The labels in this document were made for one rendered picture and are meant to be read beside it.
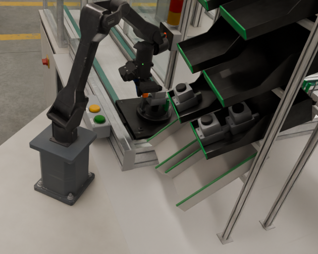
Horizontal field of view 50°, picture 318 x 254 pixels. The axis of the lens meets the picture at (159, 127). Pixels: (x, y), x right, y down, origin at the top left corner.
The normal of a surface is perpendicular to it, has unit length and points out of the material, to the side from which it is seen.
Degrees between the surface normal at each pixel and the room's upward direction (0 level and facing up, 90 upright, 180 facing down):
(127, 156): 90
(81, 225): 0
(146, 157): 90
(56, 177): 90
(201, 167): 45
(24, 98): 0
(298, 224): 0
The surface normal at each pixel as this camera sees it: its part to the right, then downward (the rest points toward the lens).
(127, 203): 0.15, -0.78
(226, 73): -0.27, -0.70
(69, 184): 0.40, 0.61
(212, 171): -0.58, -0.53
